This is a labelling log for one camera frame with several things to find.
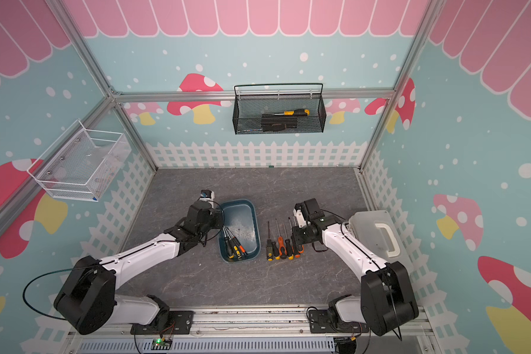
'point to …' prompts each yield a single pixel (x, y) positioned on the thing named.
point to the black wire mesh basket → (248, 110)
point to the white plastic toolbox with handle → (375, 231)
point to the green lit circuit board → (161, 344)
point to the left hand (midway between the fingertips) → (220, 214)
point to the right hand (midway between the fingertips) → (298, 235)
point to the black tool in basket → (278, 123)
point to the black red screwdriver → (282, 248)
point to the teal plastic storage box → (240, 217)
